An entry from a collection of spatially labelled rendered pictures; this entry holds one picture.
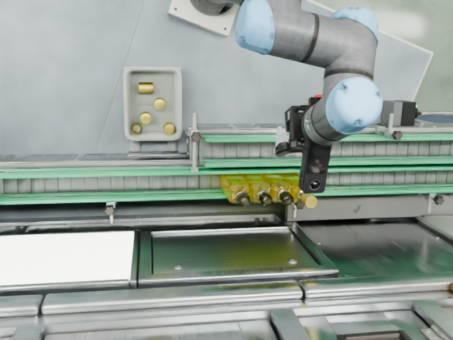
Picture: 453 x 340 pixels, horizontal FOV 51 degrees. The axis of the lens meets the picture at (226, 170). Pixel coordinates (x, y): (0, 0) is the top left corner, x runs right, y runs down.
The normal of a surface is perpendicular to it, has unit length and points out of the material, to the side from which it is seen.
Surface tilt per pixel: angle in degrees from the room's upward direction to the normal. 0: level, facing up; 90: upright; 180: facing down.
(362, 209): 0
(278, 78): 0
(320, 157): 11
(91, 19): 0
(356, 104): 20
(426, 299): 90
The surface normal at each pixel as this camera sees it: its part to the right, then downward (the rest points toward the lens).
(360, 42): 0.24, -0.11
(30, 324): 0.02, -0.98
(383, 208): 0.15, 0.22
